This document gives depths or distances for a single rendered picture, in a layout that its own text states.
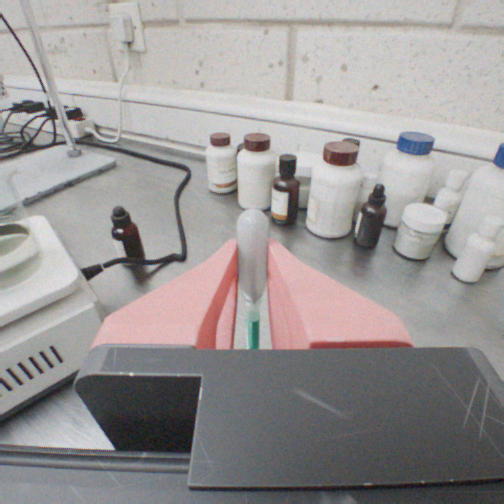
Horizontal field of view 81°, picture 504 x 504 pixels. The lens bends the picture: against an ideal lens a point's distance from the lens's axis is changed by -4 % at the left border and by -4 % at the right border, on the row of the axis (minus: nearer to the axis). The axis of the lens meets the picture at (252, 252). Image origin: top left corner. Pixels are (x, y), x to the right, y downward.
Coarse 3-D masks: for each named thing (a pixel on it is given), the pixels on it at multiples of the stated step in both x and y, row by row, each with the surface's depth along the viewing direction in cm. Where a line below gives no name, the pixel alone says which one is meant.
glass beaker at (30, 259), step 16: (0, 176) 19; (0, 192) 17; (16, 192) 18; (0, 208) 17; (16, 208) 18; (0, 224) 17; (16, 224) 18; (0, 240) 18; (16, 240) 18; (32, 240) 20; (0, 256) 18; (16, 256) 19; (32, 256) 20; (0, 272) 18; (16, 272) 19; (32, 272) 20; (0, 288) 19; (16, 288) 19
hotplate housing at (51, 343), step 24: (96, 264) 30; (48, 312) 20; (72, 312) 21; (96, 312) 22; (0, 336) 19; (24, 336) 19; (48, 336) 20; (72, 336) 22; (0, 360) 19; (24, 360) 20; (48, 360) 21; (72, 360) 22; (0, 384) 19; (24, 384) 21; (48, 384) 22; (0, 408) 20
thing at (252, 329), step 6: (246, 324) 14; (252, 324) 14; (258, 324) 14; (246, 330) 15; (252, 330) 15; (258, 330) 15; (246, 336) 15; (252, 336) 15; (258, 336) 15; (246, 342) 15; (252, 342) 15; (258, 342) 15; (246, 348) 16; (252, 348) 15; (258, 348) 16
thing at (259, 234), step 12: (252, 216) 11; (264, 216) 11; (252, 228) 11; (264, 228) 11; (252, 240) 11; (264, 240) 11; (252, 252) 11; (264, 252) 12; (252, 264) 12; (264, 264) 12; (264, 276) 12; (264, 288) 13
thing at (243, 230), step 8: (240, 216) 11; (248, 216) 11; (240, 224) 11; (248, 224) 11; (240, 232) 11; (248, 232) 11; (240, 240) 11; (248, 240) 11; (240, 248) 12; (248, 248) 11; (240, 256) 12; (248, 256) 11; (240, 264) 12; (248, 264) 12; (240, 272) 12; (248, 272) 12; (240, 280) 13; (248, 280) 12; (240, 288) 13; (248, 288) 12; (248, 296) 13
